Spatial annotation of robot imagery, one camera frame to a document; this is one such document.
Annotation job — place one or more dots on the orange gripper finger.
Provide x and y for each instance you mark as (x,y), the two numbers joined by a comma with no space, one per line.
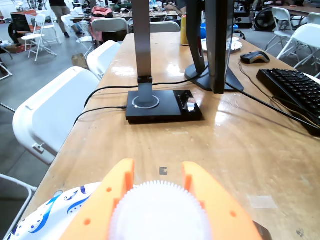
(220,212)
(97,207)

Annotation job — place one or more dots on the white ridged plastic lid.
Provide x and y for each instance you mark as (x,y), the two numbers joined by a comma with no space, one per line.
(160,212)

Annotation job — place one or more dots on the blue patterned paper plate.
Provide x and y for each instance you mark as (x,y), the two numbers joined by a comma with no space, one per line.
(50,220)

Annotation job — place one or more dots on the small silver plate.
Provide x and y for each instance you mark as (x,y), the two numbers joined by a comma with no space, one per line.
(235,47)

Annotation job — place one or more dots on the clear tape strip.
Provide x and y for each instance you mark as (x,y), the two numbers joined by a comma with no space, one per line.
(262,202)

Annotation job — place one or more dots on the small dark sticker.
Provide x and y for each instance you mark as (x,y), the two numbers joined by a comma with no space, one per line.
(163,172)

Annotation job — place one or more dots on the open white folding chair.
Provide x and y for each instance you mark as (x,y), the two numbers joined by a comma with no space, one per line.
(15,179)

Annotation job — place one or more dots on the large folded white chair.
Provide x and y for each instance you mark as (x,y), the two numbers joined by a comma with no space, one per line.
(55,107)

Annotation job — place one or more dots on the black grey desk lamp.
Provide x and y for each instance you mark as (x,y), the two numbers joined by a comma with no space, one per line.
(155,112)

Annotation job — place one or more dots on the black keyboard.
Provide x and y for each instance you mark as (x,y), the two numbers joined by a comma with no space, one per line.
(292,85)

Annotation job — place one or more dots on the brown cardboard box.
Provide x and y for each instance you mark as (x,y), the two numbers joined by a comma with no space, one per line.
(80,61)

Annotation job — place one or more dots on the black orange computer mouse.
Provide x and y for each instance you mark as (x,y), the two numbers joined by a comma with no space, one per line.
(255,57)

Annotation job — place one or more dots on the black computer monitor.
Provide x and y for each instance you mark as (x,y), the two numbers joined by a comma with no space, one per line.
(220,50)

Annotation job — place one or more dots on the red cardboard box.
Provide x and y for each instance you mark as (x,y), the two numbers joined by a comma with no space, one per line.
(17,48)

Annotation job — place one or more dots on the yellow drink can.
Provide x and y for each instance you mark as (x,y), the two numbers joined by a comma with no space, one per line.
(183,30)

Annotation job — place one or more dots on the red bag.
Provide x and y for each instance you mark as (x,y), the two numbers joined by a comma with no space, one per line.
(101,12)

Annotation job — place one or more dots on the person black shirt khaki trousers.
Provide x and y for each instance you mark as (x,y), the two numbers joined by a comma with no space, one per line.
(60,12)

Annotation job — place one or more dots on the black floor fan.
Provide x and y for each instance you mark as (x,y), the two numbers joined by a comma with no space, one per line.
(265,18)

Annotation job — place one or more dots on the black laptop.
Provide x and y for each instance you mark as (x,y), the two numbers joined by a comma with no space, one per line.
(21,22)

